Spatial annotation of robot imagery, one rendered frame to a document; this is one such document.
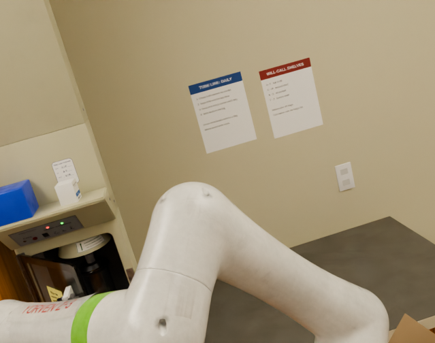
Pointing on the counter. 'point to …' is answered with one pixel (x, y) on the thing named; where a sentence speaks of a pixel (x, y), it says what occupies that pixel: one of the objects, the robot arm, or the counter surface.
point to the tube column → (28, 73)
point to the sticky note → (54, 294)
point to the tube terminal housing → (86, 174)
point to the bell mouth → (84, 246)
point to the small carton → (68, 192)
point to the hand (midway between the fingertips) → (68, 297)
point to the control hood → (105, 209)
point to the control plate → (46, 231)
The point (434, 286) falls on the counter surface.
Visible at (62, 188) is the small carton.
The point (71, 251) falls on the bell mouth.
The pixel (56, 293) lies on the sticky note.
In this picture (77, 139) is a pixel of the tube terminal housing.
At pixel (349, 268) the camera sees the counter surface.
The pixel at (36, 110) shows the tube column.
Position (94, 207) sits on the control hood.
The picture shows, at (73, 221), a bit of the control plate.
